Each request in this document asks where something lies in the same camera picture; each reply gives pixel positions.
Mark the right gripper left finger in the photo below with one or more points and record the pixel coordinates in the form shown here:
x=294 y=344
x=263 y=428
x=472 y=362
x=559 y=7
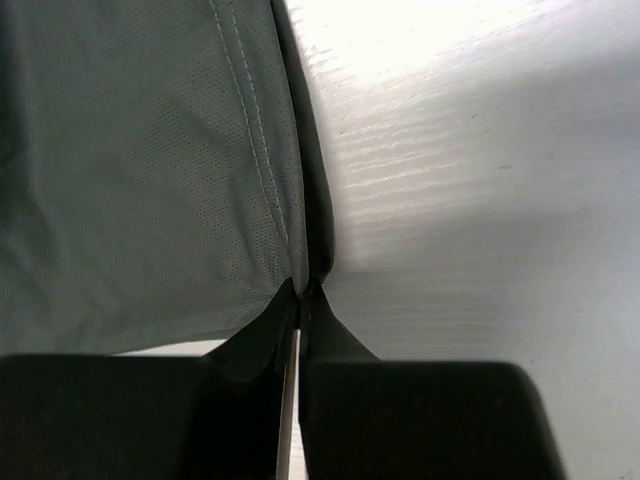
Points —
x=142 y=417

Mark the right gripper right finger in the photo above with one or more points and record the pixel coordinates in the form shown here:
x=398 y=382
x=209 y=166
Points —
x=366 y=418

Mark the dark grey t shirt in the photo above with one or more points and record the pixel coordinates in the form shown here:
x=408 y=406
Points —
x=161 y=172

